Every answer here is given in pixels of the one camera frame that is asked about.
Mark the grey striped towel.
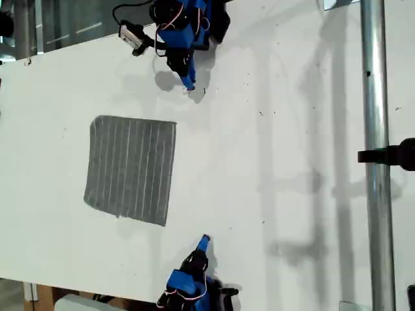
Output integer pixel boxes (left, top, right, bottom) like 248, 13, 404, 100
83, 115, 178, 227

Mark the white box under table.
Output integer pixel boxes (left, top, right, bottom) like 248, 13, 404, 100
54, 294, 126, 311

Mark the wooden table leg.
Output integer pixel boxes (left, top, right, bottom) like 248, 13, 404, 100
23, 282, 55, 311

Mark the black round object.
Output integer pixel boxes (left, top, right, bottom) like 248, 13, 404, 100
0, 10, 16, 37

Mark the black clamp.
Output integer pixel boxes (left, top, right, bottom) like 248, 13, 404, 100
357, 137, 415, 172

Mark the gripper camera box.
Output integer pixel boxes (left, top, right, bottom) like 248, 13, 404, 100
118, 19, 155, 58
217, 284, 240, 311

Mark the black camera cable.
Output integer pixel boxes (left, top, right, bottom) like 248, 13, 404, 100
112, 0, 157, 26

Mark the steel post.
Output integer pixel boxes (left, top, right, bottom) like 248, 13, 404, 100
359, 0, 397, 311

